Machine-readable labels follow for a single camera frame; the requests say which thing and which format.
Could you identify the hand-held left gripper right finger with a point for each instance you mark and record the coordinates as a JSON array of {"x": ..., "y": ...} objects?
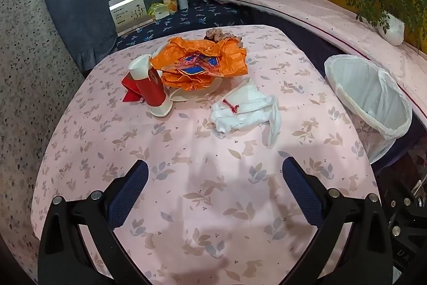
[{"x": 300, "y": 191}]

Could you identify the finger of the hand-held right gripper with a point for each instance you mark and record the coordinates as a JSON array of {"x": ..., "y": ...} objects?
[{"x": 397, "y": 180}]

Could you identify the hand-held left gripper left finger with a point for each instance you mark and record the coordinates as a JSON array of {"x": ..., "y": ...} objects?
[{"x": 130, "y": 191}]

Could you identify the bin with white liner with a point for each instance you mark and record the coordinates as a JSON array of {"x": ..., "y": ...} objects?
[{"x": 367, "y": 94}]

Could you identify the pink rabbit-print tablecloth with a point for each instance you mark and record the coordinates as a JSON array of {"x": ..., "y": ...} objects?
[{"x": 216, "y": 171}]

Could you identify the white glove with red trim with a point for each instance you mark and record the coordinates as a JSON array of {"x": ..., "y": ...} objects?
[{"x": 240, "y": 118}]

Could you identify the crushed red paper cup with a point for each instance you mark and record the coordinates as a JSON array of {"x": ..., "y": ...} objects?
[{"x": 131, "y": 88}]

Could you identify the white paper plate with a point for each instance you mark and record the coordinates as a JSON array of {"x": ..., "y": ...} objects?
[{"x": 181, "y": 96}]

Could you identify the white cotton glove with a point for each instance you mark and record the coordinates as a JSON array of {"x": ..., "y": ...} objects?
[{"x": 250, "y": 91}]

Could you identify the speckled floral cloth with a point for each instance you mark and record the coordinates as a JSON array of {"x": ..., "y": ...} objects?
[{"x": 30, "y": 88}]

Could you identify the orange plastic bag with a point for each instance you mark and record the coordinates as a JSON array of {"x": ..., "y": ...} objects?
[{"x": 227, "y": 58}]

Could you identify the white box with flower print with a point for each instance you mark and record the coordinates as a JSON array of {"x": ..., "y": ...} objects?
[{"x": 128, "y": 13}]

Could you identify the beige fuzzy scrunchie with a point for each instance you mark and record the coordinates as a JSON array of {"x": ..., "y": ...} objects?
[{"x": 216, "y": 33}]

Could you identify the pale pink cloth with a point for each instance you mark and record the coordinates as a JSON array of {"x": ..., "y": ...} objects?
[{"x": 317, "y": 13}]

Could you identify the green packet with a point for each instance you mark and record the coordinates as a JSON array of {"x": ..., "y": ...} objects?
[{"x": 158, "y": 10}]

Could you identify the navy floral cloth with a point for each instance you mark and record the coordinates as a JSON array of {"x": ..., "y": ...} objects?
[{"x": 200, "y": 16}]

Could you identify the yellow tin with orange flower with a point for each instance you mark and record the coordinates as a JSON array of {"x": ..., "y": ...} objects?
[{"x": 169, "y": 3}]

